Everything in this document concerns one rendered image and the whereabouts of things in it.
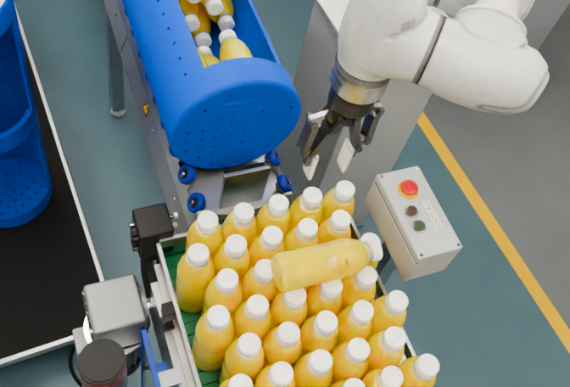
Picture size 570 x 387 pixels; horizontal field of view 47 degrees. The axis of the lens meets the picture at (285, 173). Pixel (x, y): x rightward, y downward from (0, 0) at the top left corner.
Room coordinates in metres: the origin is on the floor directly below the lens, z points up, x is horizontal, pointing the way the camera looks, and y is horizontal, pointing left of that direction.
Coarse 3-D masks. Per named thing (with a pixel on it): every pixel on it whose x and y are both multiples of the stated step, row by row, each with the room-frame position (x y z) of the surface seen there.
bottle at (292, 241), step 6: (294, 228) 0.68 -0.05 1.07; (288, 234) 0.67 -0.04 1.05; (294, 234) 0.66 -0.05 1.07; (288, 240) 0.65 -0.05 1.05; (294, 240) 0.65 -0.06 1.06; (300, 240) 0.65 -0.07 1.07; (306, 240) 0.65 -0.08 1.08; (312, 240) 0.66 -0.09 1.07; (318, 240) 0.67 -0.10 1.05; (288, 246) 0.65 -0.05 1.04; (294, 246) 0.64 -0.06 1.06; (300, 246) 0.64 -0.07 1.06
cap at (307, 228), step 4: (304, 220) 0.68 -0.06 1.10; (308, 220) 0.68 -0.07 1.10; (312, 220) 0.69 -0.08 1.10; (300, 224) 0.67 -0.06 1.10; (304, 224) 0.67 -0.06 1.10; (308, 224) 0.67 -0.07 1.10; (312, 224) 0.68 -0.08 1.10; (316, 224) 0.68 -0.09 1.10; (300, 228) 0.66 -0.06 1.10; (304, 228) 0.66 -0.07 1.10; (308, 228) 0.66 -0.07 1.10; (312, 228) 0.67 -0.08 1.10; (316, 228) 0.67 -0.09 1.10; (300, 232) 0.65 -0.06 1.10; (304, 232) 0.65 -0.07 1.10; (308, 232) 0.66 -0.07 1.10; (312, 232) 0.66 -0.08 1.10; (316, 232) 0.66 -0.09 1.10; (300, 236) 0.65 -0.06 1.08; (304, 236) 0.65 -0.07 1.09; (308, 236) 0.65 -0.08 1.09; (312, 236) 0.65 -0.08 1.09
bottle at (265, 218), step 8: (264, 208) 0.70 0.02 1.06; (256, 216) 0.70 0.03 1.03; (264, 216) 0.68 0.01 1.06; (272, 216) 0.68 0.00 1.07; (280, 216) 0.69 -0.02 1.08; (288, 216) 0.70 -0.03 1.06; (264, 224) 0.68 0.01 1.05; (272, 224) 0.67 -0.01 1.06; (280, 224) 0.68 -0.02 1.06; (288, 224) 0.69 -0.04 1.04
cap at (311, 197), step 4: (308, 188) 0.75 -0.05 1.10; (312, 188) 0.76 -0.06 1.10; (316, 188) 0.76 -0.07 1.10; (304, 192) 0.74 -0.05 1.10; (308, 192) 0.75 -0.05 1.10; (312, 192) 0.75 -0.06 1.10; (316, 192) 0.75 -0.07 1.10; (320, 192) 0.75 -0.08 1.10; (304, 196) 0.73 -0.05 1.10; (308, 196) 0.74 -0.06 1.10; (312, 196) 0.74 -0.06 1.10; (316, 196) 0.74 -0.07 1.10; (320, 196) 0.74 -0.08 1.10; (304, 200) 0.73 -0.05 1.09; (308, 200) 0.73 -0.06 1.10; (312, 200) 0.73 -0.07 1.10; (316, 200) 0.73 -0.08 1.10; (320, 200) 0.73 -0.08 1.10; (308, 204) 0.72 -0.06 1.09; (312, 204) 0.72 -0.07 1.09; (316, 204) 0.73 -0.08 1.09
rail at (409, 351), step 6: (354, 222) 0.79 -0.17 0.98; (354, 228) 0.77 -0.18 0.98; (354, 234) 0.76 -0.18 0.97; (378, 276) 0.68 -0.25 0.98; (378, 282) 0.67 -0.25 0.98; (378, 288) 0.66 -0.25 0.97; (384, 288) 0.66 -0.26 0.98; (378, 294) 0.65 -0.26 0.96; (384, 294) 0.64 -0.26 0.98; (408, 342) 0.56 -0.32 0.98; (408, 348) 0.55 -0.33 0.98; (408, 354) 0.54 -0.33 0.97; (414, 354) 0.54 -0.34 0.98
